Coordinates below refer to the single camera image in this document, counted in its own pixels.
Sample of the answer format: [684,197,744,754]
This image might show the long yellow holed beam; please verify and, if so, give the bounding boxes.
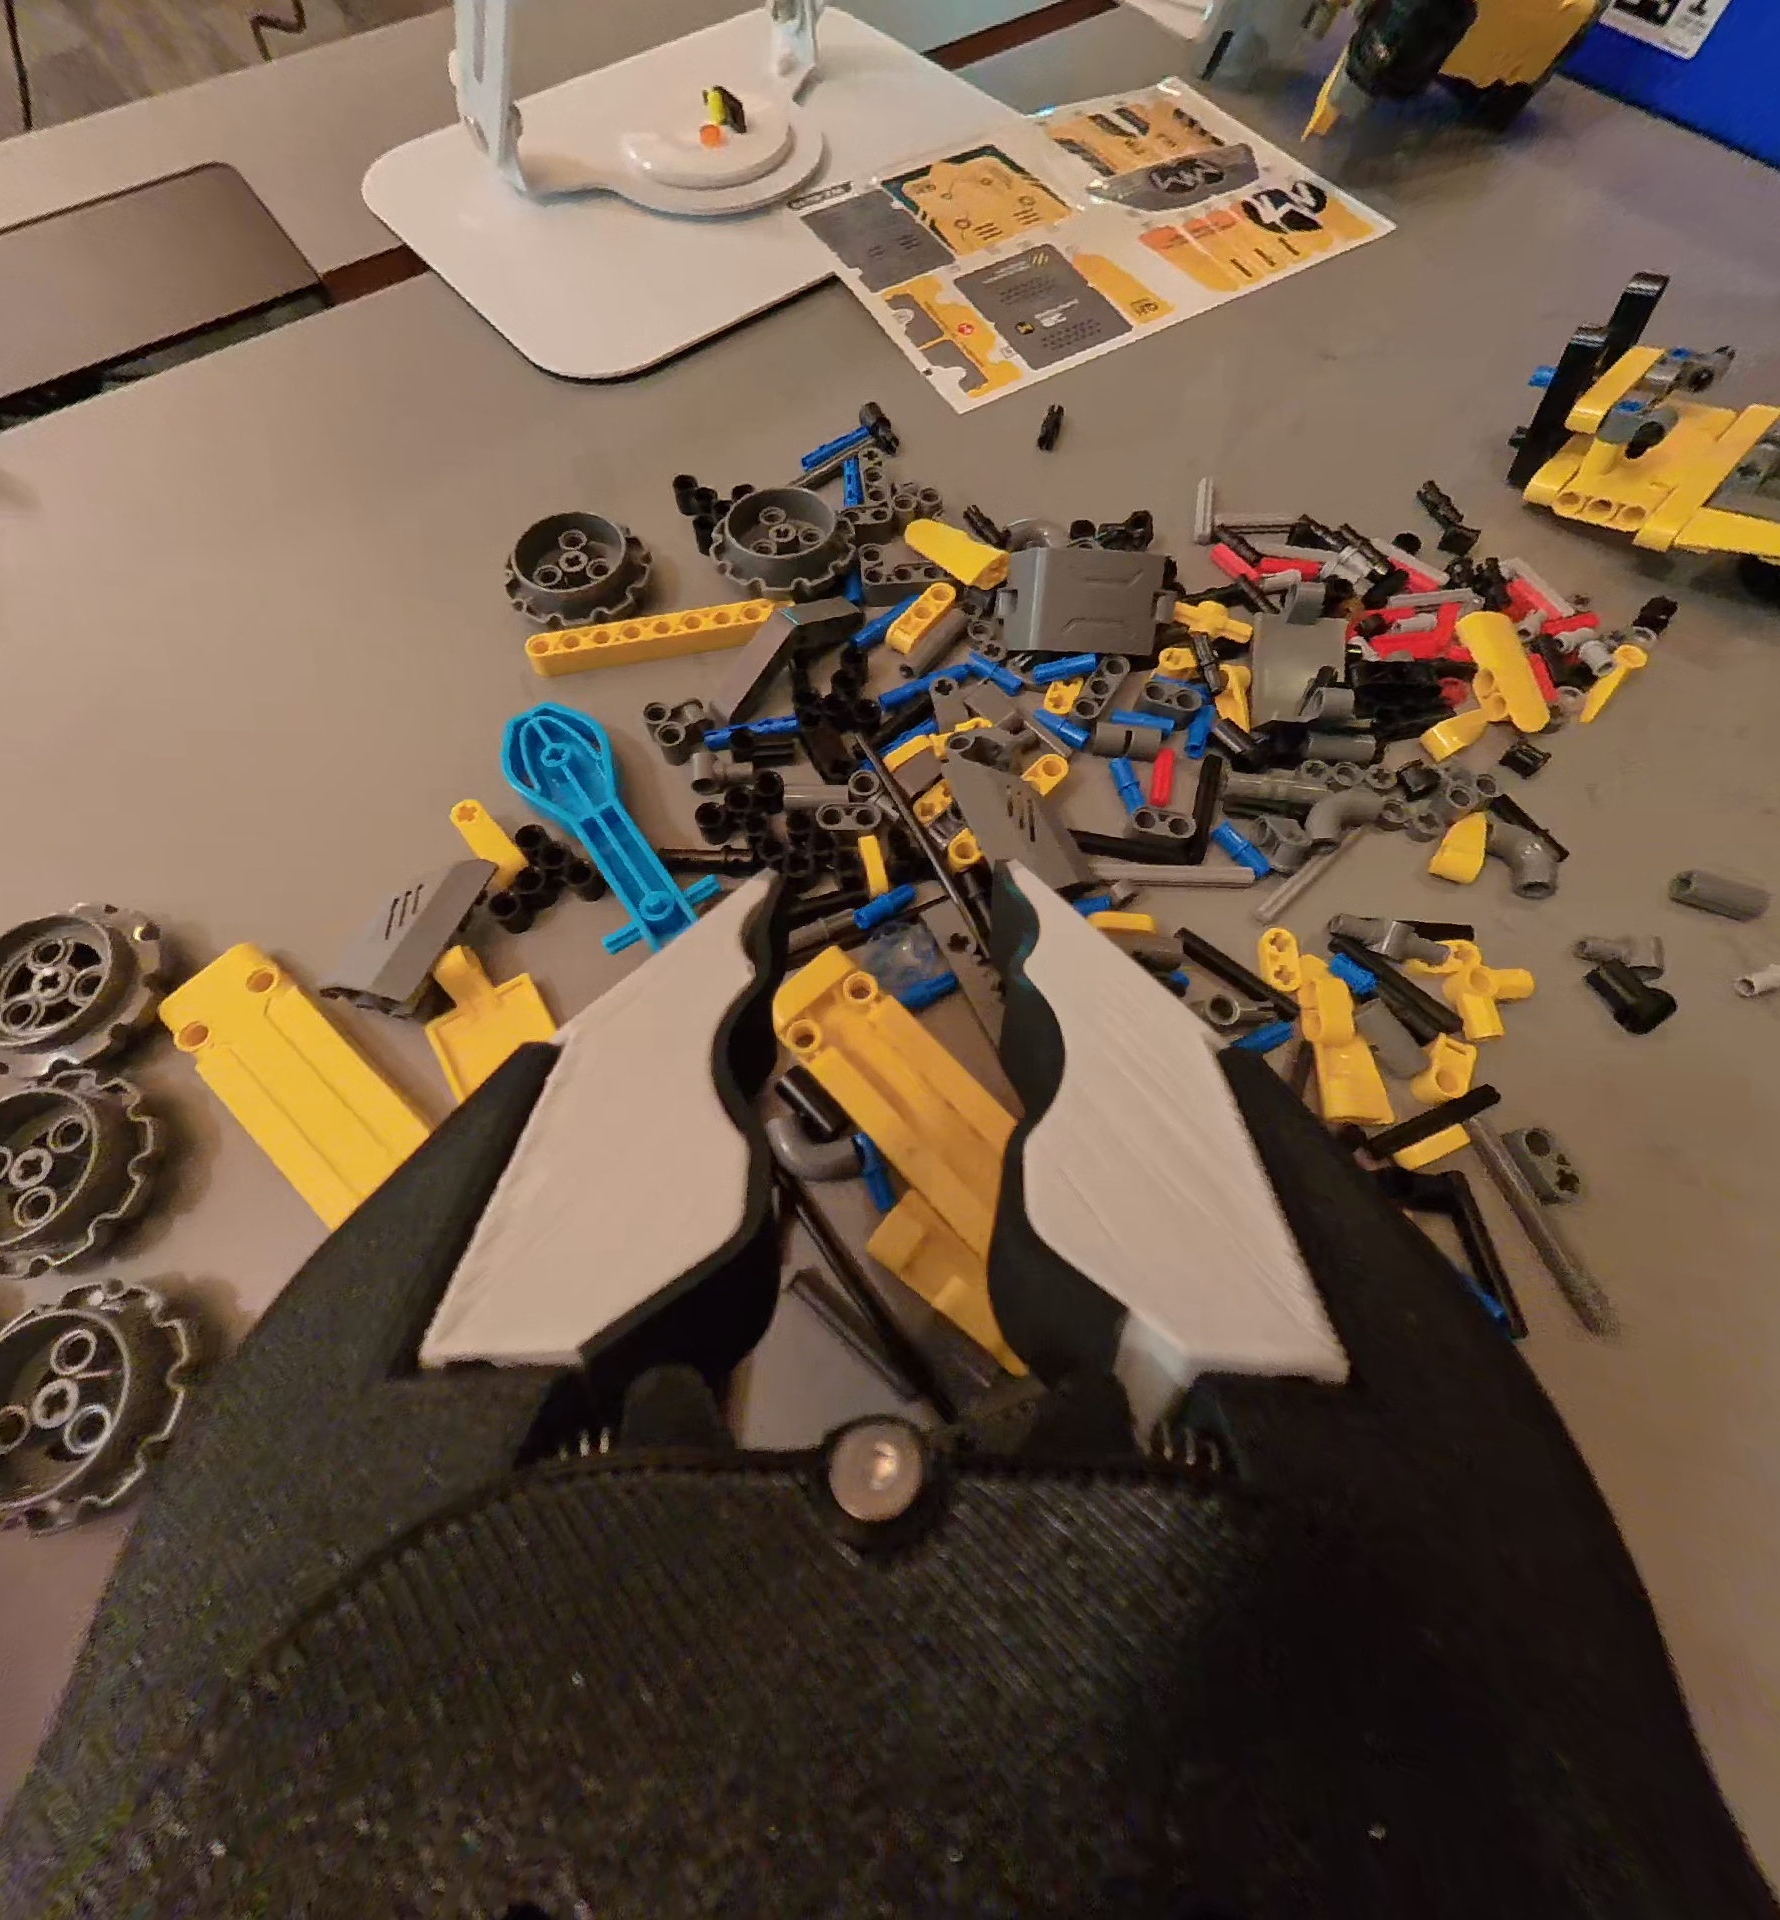
[525,597,778,679]

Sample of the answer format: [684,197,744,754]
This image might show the pile of small toy building parts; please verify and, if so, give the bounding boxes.
[447,402,1680,1397]

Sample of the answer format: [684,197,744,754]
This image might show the yellow grey sticker sheet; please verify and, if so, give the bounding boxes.
[798,75,1396,414]

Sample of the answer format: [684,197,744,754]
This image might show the white monitor stand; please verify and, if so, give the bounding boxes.
[362,0,1027,379]

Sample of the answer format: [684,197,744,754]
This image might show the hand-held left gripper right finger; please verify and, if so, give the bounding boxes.
[984,861,1349,1430]

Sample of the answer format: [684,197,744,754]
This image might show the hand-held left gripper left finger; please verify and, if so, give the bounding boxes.
[419,874,787,1397]

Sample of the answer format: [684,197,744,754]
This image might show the yellow toy wheel fork assembly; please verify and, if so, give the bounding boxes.
[1504,273,1780,610]

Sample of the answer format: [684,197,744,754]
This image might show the large yellow toy vehicle model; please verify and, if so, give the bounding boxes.
[1198,0,1609,139]

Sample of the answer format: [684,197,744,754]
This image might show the grey toothed toy wheel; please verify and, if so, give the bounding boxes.
[0,902,171,1076]
[504,513,652,630]
[710,483,855,599]
[0,1069,159,1279]
[0,1277,205,1535]

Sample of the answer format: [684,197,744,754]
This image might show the long yellow panel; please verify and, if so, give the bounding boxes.
[158,942,435,1233]

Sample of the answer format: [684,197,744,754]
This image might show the grey black elbow connector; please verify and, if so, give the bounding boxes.
[1572,934,1680,1037]

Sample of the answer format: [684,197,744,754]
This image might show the blue panel with white label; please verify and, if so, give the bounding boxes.
[1557,0,1780,197]

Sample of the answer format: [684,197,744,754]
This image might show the blue brick separator tool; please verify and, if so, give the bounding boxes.
[500,702,719,955]

